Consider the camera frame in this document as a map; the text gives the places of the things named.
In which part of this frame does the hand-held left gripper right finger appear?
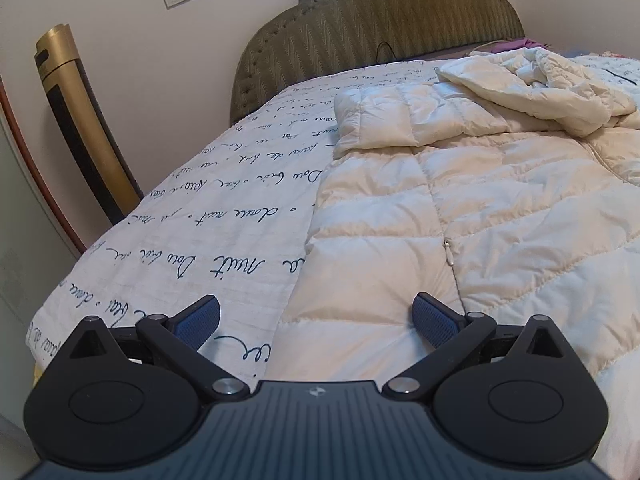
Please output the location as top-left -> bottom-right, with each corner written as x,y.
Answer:
382,292 -> 583,403

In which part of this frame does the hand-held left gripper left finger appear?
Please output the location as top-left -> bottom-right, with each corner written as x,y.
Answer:
47,294 -> 251,403

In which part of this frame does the white down jacket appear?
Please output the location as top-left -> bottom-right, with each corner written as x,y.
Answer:
277,49 -> 640,461

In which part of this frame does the white script-print blanket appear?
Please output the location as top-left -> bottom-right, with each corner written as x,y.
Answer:
25,52 -> 640,378

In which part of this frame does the gold tower fan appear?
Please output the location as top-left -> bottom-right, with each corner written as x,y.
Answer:
33,23 -> 146,226

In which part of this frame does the purple cloth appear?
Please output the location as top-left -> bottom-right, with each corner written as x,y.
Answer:
492,36 -> 540,54

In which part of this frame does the olive padded headboard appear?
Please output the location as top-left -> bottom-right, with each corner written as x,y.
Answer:
229,0 -> 526,128

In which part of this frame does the black cable on blanket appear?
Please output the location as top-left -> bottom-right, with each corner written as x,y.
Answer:
601,67 -> 639,84

